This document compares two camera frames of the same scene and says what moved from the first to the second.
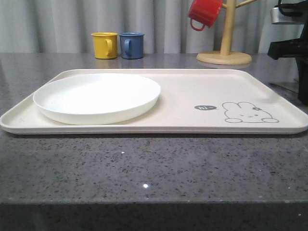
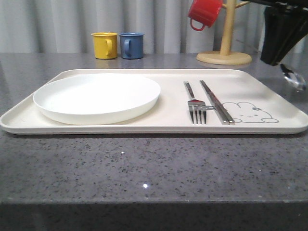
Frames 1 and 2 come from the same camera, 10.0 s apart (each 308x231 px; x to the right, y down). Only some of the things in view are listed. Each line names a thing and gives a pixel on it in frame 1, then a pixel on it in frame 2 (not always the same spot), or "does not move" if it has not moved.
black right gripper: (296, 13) -> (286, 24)
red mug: (206, 11) does not move
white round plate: (96, 98) does not move
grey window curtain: (65, 27) does not move
